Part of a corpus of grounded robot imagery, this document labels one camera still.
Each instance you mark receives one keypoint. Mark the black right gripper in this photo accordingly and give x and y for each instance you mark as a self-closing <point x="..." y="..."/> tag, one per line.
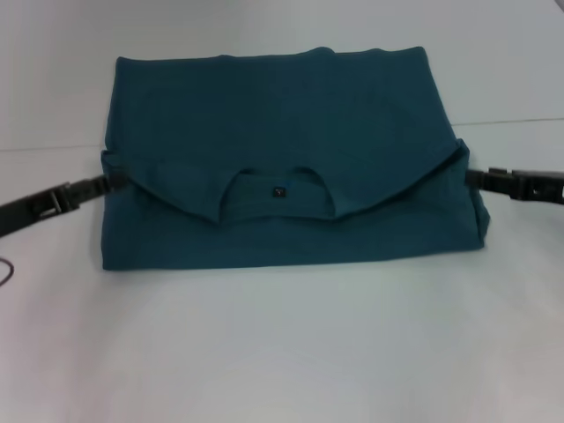
<point x="548" y="189"/>

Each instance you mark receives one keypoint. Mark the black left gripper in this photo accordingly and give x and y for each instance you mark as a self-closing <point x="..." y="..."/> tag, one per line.
<point x="26" y="213"/>

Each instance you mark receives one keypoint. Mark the teal t-shirt with FREE print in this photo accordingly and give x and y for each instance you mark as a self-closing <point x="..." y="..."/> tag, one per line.
<point x="286" y="132"/>

